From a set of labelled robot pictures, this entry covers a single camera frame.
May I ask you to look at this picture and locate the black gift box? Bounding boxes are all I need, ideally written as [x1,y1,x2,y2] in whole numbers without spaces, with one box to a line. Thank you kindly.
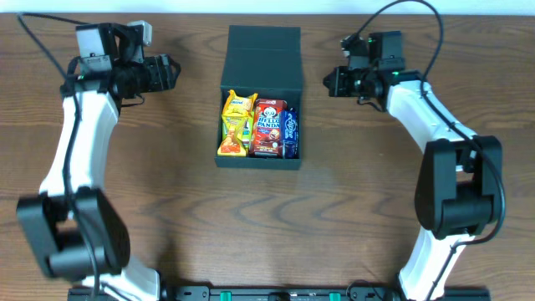
[214,24,304,171]

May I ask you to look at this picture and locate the blue Eclipse mint tin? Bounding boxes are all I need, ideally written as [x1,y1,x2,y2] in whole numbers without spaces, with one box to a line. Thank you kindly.
[280,110,298,143]

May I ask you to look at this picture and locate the red Hello Panda box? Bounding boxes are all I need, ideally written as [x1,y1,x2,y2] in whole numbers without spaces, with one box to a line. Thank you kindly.
[249,99,287,158]

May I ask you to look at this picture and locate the blue Dairy Milk chocolate bar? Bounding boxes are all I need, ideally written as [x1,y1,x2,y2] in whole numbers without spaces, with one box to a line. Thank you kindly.
[283,107,300,160]

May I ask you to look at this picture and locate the small yellow snack packet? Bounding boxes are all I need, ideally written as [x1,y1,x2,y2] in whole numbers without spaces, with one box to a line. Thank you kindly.
[222,89,258,117]

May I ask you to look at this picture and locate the green Pretz snack box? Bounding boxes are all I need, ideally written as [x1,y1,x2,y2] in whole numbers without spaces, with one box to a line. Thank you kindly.
[222,116,253,156]

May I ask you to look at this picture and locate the long yellow orange snack packet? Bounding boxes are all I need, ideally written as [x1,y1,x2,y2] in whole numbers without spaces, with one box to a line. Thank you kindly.
[217,114,252,157]

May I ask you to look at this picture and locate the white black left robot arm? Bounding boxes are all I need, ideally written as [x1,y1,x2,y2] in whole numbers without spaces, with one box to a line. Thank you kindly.
[16,21,181,300]

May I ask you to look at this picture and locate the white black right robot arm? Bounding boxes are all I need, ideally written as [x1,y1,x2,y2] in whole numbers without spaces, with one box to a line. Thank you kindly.
[324,31,505,300]

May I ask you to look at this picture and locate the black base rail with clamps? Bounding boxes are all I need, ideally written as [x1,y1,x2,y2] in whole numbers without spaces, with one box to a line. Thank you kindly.
[67,285,491,301]

